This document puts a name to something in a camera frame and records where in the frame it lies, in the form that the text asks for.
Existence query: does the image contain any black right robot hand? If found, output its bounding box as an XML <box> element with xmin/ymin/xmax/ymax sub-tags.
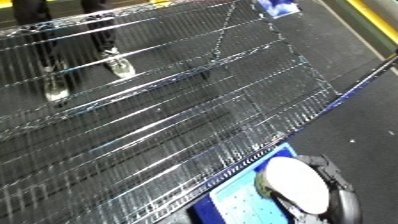
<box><xmin>277</xmin><ymin>154</ymin><xmax>365</xmax><ymax>224</ymax></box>

